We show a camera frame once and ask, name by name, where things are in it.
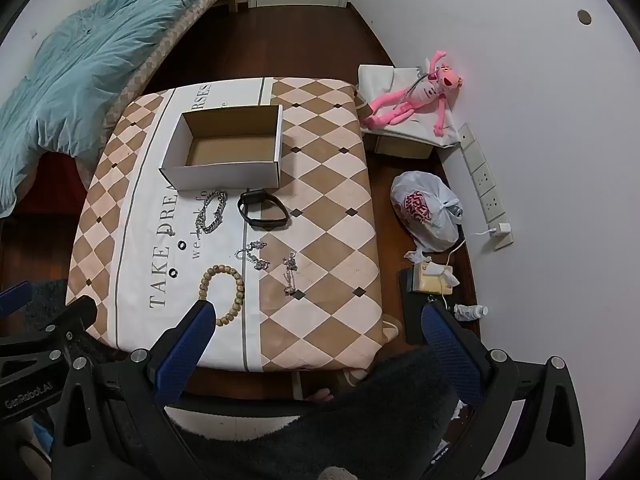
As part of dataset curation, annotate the black smart band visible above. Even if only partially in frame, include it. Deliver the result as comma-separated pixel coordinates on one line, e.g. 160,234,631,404
237,188,289,230

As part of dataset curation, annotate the white charging cable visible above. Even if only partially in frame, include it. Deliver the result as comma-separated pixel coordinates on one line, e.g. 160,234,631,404
425,230,496,307

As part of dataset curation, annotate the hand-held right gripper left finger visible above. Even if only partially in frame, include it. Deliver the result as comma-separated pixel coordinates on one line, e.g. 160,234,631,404
50,301,217,480

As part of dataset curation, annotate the pink plush toy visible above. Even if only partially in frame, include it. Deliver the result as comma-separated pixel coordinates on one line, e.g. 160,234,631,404
361,50,464,136

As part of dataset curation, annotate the silver chain bracelet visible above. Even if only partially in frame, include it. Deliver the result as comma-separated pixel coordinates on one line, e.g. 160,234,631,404
195,189,229,235

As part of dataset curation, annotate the blue duvet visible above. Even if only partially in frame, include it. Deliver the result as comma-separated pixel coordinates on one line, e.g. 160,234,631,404
0,0,207,219

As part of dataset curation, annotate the white tote bag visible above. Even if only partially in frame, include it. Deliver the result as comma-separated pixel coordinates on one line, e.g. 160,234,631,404
357,63,464,147

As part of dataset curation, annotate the wooden bead bracelet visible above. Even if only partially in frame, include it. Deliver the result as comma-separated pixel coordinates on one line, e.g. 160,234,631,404
199,263,246,328

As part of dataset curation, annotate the small white bottle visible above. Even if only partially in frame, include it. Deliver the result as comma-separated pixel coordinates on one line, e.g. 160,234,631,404
453,303,489,322

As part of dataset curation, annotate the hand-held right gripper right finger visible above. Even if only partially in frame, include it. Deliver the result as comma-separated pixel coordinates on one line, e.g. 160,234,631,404
421,302,587,480

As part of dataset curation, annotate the pale yellow packet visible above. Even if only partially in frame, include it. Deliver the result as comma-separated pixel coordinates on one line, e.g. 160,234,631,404
412,262,460,295

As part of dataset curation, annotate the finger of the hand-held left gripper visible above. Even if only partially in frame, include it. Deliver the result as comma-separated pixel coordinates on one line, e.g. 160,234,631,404
0,281,34,319
0,296,99,365

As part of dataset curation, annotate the cardboard box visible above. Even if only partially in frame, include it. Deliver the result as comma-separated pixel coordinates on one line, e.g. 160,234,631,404
159,104,284,191

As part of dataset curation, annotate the white plastic bag red print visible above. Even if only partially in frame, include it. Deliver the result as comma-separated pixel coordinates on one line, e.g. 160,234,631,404
390,170,464,254

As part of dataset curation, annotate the bed with checked mattress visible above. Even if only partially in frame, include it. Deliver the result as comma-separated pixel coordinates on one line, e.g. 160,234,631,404
0,0,239,217

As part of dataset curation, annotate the checkered printed tablecloth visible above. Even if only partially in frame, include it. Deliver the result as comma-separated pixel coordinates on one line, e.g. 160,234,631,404
65,77,385,374

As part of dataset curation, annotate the dark fleece clothing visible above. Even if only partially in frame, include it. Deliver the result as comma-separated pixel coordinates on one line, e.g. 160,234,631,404
165,345,482,480

